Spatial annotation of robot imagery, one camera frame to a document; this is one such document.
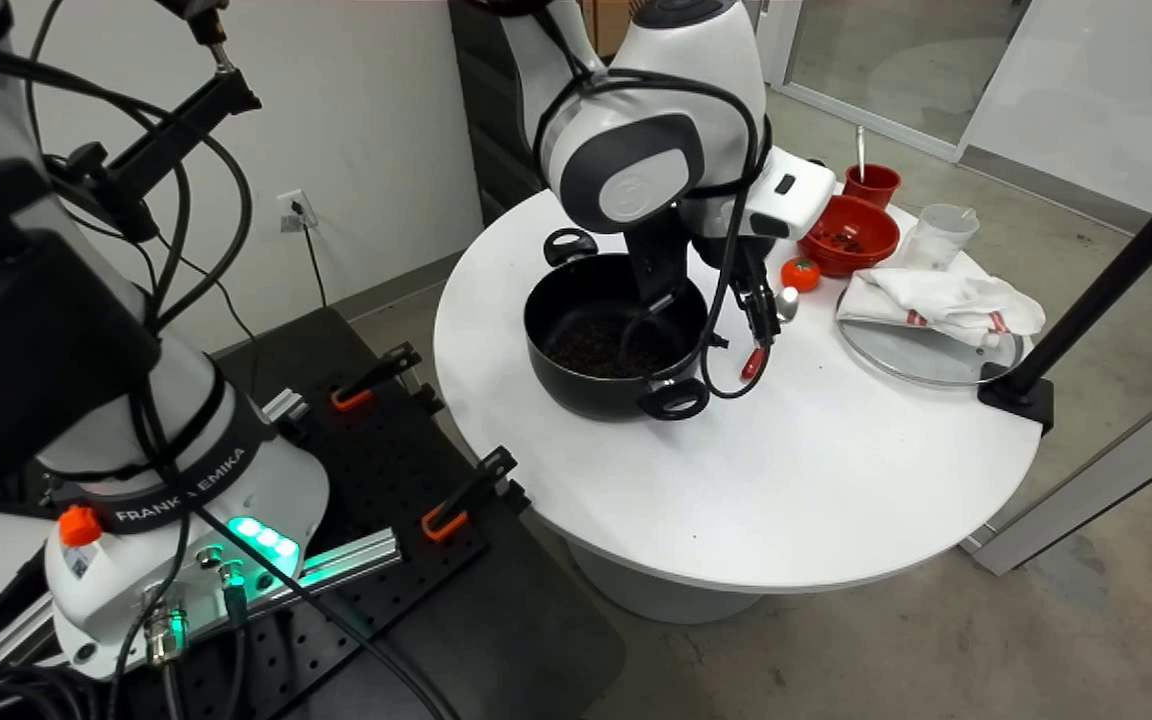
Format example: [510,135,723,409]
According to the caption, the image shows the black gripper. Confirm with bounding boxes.
[617,207,696,371]

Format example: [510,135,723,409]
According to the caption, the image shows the dark beans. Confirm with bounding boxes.
[544,297,688,381]

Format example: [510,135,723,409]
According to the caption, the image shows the black two-handled cooking pot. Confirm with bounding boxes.
[520,224,716,425]

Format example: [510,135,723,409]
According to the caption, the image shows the red-handled metal spoon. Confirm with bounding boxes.
[734,281,805,388]

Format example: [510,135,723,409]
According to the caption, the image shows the red plastic bowl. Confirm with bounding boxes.
[797,193,905,281]

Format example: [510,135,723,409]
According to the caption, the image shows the black orange toggle clamp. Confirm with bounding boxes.
[322,339,449,421]
[416,446,533,549]

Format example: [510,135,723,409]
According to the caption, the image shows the red mug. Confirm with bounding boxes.
[838,159,905,212]

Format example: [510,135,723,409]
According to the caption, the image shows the clear glass plate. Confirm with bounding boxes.
[827,286,1033,392]

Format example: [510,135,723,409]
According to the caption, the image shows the white cloth towel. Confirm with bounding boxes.
[836,261,1048,351]

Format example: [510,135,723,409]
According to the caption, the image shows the black perforated breadboard table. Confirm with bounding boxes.
[0,299,629,720]

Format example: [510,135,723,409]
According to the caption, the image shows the clear plastic cup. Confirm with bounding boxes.
[905,202,983,278]

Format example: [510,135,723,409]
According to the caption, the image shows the black stand pole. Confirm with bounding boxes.
[974,14,1152,436]

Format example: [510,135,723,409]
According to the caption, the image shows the orange knob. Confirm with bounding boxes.
[50,502,109,553]

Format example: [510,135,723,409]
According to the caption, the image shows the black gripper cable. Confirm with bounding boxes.
[690,195,776,404]

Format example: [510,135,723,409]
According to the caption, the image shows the white table pedestal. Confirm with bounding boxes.
[552,536,768,632]

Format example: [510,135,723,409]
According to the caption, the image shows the white wall outlet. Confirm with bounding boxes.
[272,185,314,239]

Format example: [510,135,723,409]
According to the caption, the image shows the aluminium extrusion rail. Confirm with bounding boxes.
[0,521,407,672]

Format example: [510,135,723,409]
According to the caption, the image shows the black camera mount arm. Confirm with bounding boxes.
[133,0,269,178]

